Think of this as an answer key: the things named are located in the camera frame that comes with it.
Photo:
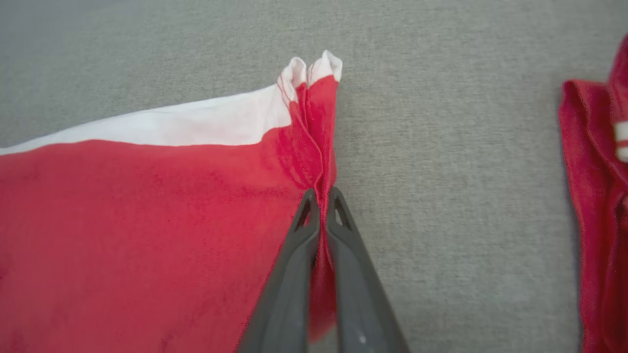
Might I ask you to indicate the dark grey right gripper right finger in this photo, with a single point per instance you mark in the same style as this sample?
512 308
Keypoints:
358 294

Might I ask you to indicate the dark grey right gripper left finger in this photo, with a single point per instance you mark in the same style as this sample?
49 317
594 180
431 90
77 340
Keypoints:
287 294

